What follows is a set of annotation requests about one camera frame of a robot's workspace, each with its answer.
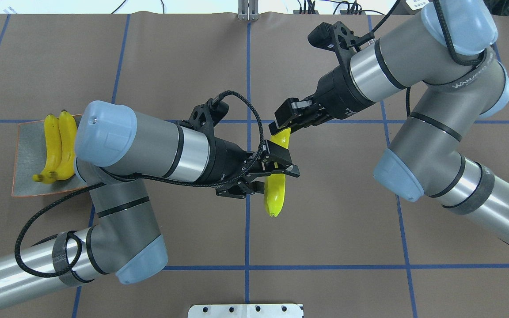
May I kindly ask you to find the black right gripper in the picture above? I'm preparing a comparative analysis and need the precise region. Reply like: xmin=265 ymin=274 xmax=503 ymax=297
xmin=277 ymin=22 xmax=376 ymax=133

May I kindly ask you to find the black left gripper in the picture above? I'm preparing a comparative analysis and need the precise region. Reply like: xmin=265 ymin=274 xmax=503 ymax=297
xmin=188 ymin=101 xmax=301 ymax=199

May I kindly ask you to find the yellow banana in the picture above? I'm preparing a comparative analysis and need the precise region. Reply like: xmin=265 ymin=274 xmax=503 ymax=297
xmin=264 ymin=128 xmax=291 ymax=218
xmin=51 ymin=110 xmax=77 ymax=181
xmin=32 ymin=114 xmax=62 ymax=184

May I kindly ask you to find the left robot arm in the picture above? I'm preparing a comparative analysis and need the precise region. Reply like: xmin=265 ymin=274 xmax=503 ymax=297
xmin=0 ymin=97 xmax=300 ymax=310

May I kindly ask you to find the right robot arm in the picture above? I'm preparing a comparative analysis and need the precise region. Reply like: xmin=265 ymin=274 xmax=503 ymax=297
xmin=269 ymin=0 xmax=509 ymax=244

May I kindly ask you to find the grey square plate orange rim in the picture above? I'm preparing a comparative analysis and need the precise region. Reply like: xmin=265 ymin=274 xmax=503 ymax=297
xmin=11 ymin=120 xmax=86 ymax=197

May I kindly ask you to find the aluminium frame post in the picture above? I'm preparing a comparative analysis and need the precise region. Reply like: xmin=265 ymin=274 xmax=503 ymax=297
xmin=237 ymin=0 xmax=260 ymax=22

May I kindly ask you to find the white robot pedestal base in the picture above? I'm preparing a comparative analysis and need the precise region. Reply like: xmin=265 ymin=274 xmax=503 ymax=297
xmin=187 ymin=303 xmax=304 ymax=318

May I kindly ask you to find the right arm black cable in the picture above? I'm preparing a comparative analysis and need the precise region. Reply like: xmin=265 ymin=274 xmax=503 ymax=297
xmin=356 ymin=0 xmax=487 ymax=67

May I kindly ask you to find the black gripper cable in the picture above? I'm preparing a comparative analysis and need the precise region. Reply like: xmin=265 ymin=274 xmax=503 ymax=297
xmin=15 ymin=90 xmax=265 ymax=279

